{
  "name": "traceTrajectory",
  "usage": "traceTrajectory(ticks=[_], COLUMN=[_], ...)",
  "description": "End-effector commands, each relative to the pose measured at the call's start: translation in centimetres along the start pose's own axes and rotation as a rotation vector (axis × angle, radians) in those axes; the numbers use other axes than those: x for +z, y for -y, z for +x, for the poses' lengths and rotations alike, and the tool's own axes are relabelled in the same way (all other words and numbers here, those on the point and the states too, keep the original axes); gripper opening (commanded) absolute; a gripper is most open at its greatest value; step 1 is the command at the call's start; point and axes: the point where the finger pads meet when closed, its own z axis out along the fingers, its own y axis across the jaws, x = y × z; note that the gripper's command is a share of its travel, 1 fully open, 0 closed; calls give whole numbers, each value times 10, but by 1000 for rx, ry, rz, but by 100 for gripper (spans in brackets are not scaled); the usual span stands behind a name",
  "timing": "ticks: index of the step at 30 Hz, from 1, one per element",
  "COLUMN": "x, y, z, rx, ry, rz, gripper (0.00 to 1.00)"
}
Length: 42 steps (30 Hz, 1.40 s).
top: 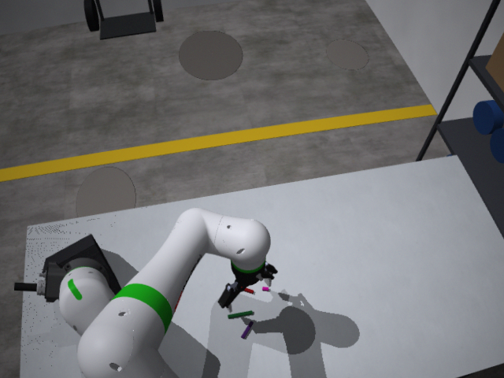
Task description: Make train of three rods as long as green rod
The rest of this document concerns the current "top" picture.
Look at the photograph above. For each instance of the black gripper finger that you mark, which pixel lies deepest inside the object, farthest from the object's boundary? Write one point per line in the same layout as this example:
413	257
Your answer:
230	293
268	274

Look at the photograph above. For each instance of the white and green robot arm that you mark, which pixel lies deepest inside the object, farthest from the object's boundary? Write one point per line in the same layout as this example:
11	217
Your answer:
124	337

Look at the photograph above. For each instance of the green rod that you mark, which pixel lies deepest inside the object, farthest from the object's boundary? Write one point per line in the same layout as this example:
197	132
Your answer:
240	314

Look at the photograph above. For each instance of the purple rod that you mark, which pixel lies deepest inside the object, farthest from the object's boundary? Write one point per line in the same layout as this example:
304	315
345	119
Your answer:
247	329

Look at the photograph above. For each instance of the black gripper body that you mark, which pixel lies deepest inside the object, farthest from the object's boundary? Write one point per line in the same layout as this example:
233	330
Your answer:
241	283

